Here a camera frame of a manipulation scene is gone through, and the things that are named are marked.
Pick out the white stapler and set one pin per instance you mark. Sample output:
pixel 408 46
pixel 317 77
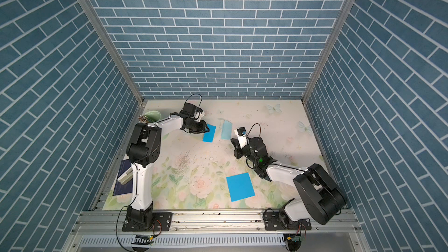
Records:
pixel 126 177

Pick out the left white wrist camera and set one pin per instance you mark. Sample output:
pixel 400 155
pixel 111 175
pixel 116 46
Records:
pixel 199 114

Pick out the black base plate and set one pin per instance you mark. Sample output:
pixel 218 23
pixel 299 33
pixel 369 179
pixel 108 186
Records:
pixel 278 221
pixel 153 221

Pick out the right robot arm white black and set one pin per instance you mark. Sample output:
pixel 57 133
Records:
pixel 320 197

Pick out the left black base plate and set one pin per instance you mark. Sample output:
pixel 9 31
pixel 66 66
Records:
pixel 153 221

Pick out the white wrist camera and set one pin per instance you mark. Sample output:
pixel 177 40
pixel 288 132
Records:
pixel 241 142
pixel 199 114

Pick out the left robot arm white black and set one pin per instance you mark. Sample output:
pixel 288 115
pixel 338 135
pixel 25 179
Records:
pixel 143 151

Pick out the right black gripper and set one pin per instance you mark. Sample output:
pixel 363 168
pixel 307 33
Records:
pixel 239 150

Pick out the light blue square paper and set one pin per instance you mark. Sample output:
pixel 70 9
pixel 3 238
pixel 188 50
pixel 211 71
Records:
pixel 226 130

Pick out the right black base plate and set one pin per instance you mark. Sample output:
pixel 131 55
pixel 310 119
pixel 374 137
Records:
pixel 278 221

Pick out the green pencil cup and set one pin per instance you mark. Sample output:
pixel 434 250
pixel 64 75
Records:
pixel 153 116

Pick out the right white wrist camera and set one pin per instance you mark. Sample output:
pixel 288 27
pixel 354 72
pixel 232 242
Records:
pixel 241 142

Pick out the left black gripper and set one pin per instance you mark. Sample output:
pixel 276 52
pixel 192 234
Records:
pixel 202 128

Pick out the aluminium mounting rail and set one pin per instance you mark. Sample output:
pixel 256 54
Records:
pixel 210 221

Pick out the blue paper sheet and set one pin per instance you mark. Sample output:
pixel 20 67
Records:
pixel 240 187
pixel 209 136

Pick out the dark blue notebook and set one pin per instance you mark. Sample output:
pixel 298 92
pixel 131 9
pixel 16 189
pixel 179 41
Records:
pixel 123 189

